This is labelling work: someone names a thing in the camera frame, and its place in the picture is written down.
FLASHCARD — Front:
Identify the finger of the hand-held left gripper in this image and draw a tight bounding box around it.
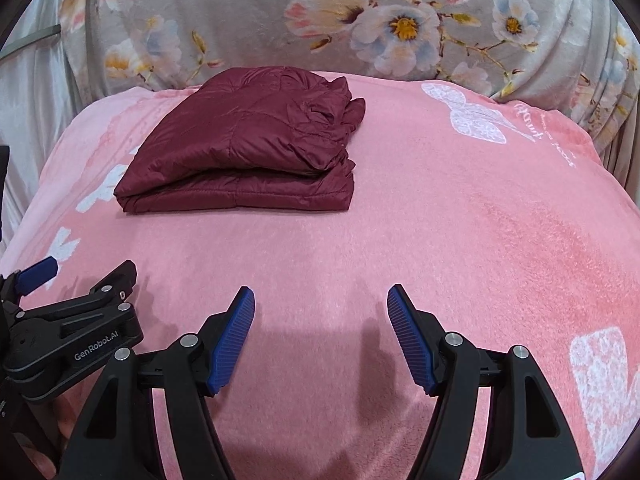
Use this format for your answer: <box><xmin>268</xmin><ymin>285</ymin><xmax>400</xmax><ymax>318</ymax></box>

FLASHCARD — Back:
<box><xmin>0</xmin><ymin>256</ymin><xmax>60</xmax><ymax>312</ymax></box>
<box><xmin>20</xmin><ymin>259</ymin><xmax>139</xmax><ymax>339</ymax></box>

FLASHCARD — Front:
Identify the maroon puffer jacket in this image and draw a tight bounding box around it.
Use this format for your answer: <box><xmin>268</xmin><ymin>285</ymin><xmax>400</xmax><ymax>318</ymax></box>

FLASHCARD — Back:
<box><xmin>114</xmin><ymin>67</ymin><xmax>367</xmax><ymax>215</ymax></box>

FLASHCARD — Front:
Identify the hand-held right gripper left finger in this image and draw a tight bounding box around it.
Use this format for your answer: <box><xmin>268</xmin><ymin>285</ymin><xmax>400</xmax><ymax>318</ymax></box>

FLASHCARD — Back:
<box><xmin>59</xmin><ymin>286</ymin><xmax>257</xmax><ymax>480</ymax></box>

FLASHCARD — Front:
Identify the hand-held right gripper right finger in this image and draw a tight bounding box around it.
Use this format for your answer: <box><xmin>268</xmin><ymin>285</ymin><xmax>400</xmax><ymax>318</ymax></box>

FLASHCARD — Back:
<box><xmin>386</xmin><ymin>284</ymin><xmax>586</xmax><ymax>480</ymax></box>

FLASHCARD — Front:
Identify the grey floral blanket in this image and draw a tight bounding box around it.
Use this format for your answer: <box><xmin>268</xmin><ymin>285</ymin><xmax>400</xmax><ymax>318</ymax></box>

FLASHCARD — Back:
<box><xmin>60</xmin><ymin>0</ymin><xmax>640</xmax><ymax>196</ymax></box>

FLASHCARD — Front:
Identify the white satin cloth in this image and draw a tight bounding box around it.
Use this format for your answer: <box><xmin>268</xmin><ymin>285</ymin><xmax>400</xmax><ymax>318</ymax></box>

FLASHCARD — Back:
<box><xmin>0</xmin><ymin>0</ymin><xmax>101</xmax><ymax>243</ymax></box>

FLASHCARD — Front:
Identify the black flat object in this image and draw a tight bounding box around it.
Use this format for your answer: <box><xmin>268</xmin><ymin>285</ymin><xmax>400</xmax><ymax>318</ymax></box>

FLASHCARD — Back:
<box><xmin>0</xmin><ymin>145</ymin><xmax>11</xmax><ymax>241</ymax></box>

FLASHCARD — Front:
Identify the grey metal bar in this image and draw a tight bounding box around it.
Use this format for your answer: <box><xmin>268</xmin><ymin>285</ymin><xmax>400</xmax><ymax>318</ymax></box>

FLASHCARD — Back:
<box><xmin>0</xmin><ymin>25</ymin><xmax>62</xmax><ymax>59</ymax></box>

